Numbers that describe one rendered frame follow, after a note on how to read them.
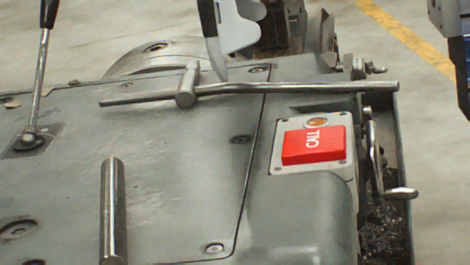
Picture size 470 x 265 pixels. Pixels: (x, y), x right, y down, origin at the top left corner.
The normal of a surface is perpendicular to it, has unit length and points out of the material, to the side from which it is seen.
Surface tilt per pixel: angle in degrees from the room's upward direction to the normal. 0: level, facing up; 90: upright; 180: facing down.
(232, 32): 74
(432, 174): 0
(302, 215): 0
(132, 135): 0
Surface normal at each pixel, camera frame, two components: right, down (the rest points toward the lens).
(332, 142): -0.15, -0.92
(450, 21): 0.07, 0.35
